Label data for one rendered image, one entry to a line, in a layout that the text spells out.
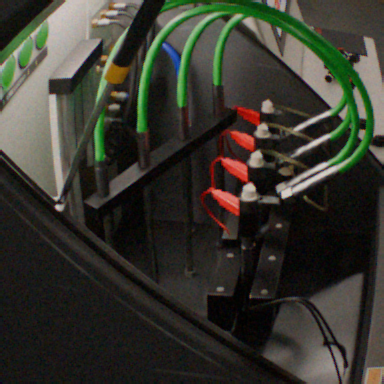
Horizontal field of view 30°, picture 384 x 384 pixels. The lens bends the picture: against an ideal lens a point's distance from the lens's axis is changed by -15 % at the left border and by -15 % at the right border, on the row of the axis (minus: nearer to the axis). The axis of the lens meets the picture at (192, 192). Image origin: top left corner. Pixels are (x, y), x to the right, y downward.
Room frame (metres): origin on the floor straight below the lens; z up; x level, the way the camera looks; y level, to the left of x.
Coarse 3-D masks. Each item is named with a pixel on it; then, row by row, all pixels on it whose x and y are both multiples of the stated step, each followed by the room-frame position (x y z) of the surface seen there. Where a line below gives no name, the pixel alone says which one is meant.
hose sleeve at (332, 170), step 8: (328, 168) 0.85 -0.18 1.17; (336, 168) 0.84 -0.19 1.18; (312, 176) 0.86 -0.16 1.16; (320, 176) 0.85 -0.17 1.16; (328, 176) 0.84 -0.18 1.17; (336, 176) 0.84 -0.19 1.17; (304, 184) 0.85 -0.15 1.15; (312, 184) 0.85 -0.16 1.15; (320, 184) 0.85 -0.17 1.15; (296, 192) 0.85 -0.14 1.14; (304, 192) 0.85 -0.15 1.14
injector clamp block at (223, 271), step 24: (288, 216) 1.01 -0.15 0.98; (240, 240) 0.96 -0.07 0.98; (264, 240) 0.96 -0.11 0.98; (288, 240) 0.98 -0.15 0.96; (216, 264) 0.91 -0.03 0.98; (240, 264) 0.90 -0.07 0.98; (264, 264) 0.90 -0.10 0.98; (216, 288) 0.85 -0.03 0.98; (240, 288) 0.90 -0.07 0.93; (264, 288) 0.84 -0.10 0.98; (216, 312) 0.84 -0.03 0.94; (264, 312) 0.82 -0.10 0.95
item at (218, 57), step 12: (228, 24) 1.12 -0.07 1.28; (228, 36) 1.12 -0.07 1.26; (216, 48) 1.12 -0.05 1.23; (216, 60) 1.12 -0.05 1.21; (216, 72) 1.12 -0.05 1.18; (216, 84) 1.12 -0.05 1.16; (216, 96) 1.12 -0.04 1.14; (216, 108) 1.12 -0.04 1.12; (336, 108) 1.08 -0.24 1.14; (312, 120) 1.09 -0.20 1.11; (324, 120) 1.08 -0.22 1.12; (300, 132) 1.09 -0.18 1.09
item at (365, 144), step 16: (176, 0) 0.89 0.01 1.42; (192, 0) 0.88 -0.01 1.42; (208, 0) 0.88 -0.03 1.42; (224, 0) 0.87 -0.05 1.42; (240, 0) 0.87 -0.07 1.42; (288, 16) 0.86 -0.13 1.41; (304, 32) 0.85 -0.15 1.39; (352, 80) 0.84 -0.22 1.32; (368, 96) 0.83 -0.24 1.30; (368, 112) 0.83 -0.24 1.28; (96, 128) 0.91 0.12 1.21; (368, 128) 0.83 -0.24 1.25; (96, 144) 0.91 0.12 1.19; (368, 144) 0.83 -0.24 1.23; (96, 160) 0.92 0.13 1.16; (352, 160) 0.84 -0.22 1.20
